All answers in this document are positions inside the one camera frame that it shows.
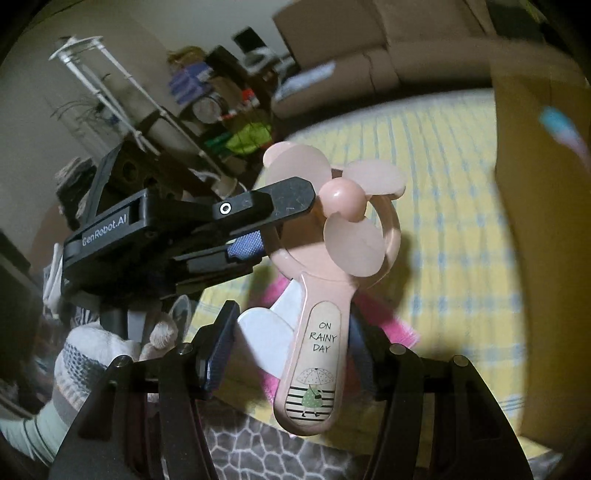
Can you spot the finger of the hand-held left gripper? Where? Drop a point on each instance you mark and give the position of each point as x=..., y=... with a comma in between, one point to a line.
x=244, y=247
x=286, y=196

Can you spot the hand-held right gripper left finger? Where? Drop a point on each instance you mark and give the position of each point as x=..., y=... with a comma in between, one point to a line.
x=217, y=350

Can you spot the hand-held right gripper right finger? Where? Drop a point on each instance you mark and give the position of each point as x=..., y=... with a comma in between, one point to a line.
x=364, y=374

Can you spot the pink handheld fan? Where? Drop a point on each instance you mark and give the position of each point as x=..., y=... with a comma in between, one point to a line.
x=318, y=360

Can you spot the brown cardboard box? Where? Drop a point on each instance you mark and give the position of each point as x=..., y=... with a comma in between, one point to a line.
x=531, y=230

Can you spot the person's left hand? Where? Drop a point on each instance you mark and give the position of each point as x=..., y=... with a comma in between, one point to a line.
x=78, y=364

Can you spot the bright green cloth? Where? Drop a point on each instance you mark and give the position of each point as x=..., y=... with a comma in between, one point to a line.
x=244, y=138

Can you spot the white paper sheet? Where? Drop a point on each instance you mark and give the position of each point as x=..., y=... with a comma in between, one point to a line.
x=304, y=83

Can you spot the yellow checkered cloth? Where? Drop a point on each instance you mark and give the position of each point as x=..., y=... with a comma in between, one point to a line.
x=438, y=277

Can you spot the white small appliance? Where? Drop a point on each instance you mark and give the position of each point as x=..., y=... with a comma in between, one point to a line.
x=261, y=57

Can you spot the stack of blue boxes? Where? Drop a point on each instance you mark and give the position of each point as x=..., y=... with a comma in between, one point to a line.
x=189, y=83

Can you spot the black box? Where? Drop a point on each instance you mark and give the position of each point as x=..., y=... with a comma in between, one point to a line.
x=247, y=39

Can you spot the tan bag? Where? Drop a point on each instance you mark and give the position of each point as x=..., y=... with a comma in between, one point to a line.
x=184, y=55

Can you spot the brown sofa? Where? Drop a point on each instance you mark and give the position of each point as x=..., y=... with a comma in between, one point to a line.
x=415, y=55

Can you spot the white coat rack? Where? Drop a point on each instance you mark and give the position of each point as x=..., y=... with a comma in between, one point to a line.
x=76, y=46

